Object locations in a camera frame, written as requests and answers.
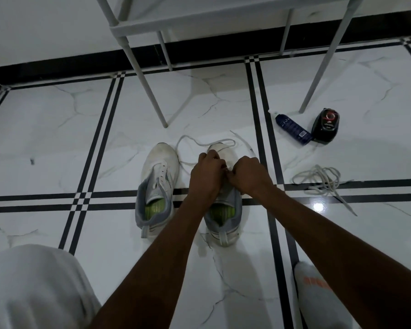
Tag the person's left hand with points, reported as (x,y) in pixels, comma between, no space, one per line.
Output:
(205,181)

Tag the white sneaker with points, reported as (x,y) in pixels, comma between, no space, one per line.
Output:
(159,157)
(226,232)

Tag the white shorts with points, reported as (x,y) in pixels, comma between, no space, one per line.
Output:
(31,291)

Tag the dark blue spray bottle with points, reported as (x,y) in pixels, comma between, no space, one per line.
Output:
(294,128)

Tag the grey metal shelf rack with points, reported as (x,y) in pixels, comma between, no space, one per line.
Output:
(191,23)

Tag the white sock with orange print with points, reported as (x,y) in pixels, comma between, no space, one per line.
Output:
(320,301)

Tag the black shoe polish container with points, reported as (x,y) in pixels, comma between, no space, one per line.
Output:
(325,126)

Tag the person's left forearm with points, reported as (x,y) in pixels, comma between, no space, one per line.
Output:
(154,274)

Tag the person's right hand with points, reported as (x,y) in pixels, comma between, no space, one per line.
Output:
(251,174)

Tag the person's right forearm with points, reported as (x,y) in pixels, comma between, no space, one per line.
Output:
(356,260)

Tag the white shoelace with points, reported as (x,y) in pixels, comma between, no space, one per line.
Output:
(200,143)
(323,178)

